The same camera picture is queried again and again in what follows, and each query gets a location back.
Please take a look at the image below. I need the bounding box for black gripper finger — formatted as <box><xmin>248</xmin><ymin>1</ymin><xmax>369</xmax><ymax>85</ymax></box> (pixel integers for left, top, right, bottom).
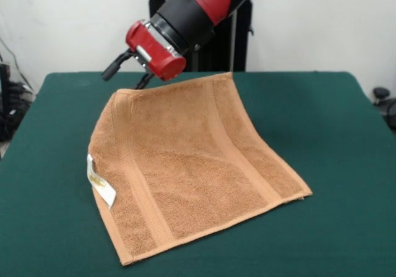
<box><xmin>132</xmin><ymin>72</ymin><xmax>155</xmax><ymax>91</ymax></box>
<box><xmin>101</xmin><ymin>50</ymin><xmax>134</xmax><ymax>82</ymax></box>

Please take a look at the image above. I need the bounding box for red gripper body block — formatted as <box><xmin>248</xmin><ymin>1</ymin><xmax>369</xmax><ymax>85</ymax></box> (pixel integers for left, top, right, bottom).
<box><xmin>125</xmin><ymin>22</ymin><xmax>187</xmax><ymax>82</ymax></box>

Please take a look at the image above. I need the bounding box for tan terry towel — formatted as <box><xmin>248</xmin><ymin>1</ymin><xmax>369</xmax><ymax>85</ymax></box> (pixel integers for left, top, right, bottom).
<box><xmin>85</xmin><ymin>71</ymin><xmax>312</xmax><ymax>267</ymax></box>

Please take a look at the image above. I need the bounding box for dark green table cloth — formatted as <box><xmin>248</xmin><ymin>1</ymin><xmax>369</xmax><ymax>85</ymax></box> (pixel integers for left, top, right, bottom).
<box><xmin>0</xmin><ymin>70</ymin><xmax>396</xmax><ymax>277</ymax></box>

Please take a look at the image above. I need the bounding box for grey office chair base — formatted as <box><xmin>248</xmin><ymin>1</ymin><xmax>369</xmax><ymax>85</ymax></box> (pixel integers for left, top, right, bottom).
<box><xmin>372</xmin><ymin>87</ymin><xmax>396</xmax><ymax>126</ymax></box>

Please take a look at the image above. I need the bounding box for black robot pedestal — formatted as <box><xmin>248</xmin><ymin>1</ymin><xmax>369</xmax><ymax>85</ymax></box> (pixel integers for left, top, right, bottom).
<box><xmin>136</xmin><ymin>0</ymin><xmax>269</xmax><ymax>73</ymax></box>

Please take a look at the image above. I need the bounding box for thin grey cable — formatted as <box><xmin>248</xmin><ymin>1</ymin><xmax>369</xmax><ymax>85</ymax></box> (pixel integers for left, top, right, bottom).
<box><xmin>0</xmin><ymin>37</ymin><xmax>33</xmax><ymax>92</ymax></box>

